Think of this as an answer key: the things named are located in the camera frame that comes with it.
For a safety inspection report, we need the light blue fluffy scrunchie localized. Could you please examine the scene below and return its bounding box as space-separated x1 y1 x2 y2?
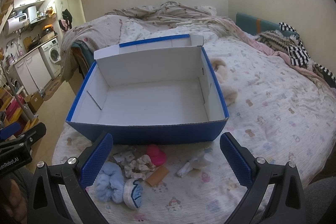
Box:
95 161 125 204

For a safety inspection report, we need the white washing machine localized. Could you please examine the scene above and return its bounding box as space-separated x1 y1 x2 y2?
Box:
39 38 62 79

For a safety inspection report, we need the striped knitted clothes pile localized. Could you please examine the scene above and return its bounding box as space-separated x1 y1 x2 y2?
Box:
257 22 335 88

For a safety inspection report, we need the white patterned bed sheet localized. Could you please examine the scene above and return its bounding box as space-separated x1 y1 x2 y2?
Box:
52 20 335 223

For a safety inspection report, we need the blue white cardboard box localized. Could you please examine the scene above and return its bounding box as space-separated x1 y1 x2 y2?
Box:
66 34 229 145

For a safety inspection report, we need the cardboard box on floor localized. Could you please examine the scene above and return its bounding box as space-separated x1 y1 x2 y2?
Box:
25 92 44 113

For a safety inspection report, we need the white kitchen cabinet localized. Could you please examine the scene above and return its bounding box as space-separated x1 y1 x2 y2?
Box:
11 50 51 95

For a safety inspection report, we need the teal headboard cushion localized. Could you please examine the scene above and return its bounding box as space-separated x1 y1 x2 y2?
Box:
235 12 297 37

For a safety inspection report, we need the cream fluffy blanket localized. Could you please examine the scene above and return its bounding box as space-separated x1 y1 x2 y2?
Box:
210 57 238 106

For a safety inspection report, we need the small patterned cloth piece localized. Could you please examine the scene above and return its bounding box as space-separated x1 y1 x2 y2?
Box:
113 151 135 163

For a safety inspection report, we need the white sock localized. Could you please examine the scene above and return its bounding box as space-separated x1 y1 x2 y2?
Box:
176 153 214 178

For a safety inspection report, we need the white water heater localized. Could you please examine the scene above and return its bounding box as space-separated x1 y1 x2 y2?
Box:
3 13 29 36

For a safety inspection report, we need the beige patterned quilt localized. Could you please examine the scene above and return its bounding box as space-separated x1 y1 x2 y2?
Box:
61 2 236 82

